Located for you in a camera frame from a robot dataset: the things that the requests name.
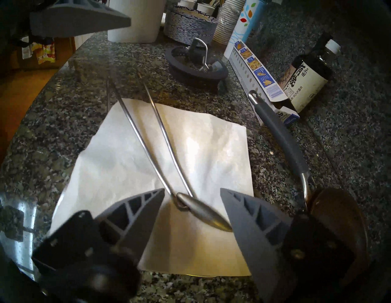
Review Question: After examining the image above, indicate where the gray right gripper right finger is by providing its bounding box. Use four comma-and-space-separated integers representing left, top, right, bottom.
220, 188, 355, 303

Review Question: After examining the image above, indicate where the slim dark glass bottle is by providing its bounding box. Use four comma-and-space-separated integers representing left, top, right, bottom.
287, 31, 333, 86

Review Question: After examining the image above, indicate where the white cap soy sauce bottle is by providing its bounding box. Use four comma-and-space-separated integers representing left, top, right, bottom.
280, 39, 342, 114

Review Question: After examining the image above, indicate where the metal napkin holder tray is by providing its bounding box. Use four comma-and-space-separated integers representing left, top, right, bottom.
0, 189, 254, 279

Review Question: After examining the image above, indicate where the patterned paper bowl stack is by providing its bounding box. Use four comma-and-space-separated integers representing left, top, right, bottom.
163, 5, 219, 45

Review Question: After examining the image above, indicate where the leaf print blue canister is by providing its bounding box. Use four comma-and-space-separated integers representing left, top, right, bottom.
224, 0, 266, 60

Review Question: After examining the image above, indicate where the white paper towel roll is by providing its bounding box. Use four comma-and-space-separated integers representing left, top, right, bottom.
107, 0, 167, 43

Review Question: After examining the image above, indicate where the white paper cup stack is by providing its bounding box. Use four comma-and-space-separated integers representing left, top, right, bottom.
212, 0, 246, 46

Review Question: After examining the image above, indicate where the long blue white foil box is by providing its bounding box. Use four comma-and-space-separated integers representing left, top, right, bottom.
228, 41, 301, 127

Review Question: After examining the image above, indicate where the finger of the gray left gripper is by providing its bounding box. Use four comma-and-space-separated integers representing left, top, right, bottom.
29, 0, 132, 38

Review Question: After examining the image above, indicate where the brown frying pan gray handle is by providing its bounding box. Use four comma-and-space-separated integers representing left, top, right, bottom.
248, 90, 371, 286

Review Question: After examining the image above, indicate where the white napkin stack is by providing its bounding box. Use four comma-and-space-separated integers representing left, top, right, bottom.
49, 98, 254, 277

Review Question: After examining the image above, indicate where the gray right gripper left finger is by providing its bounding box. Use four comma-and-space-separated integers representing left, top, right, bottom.
32, 188, 166, 270

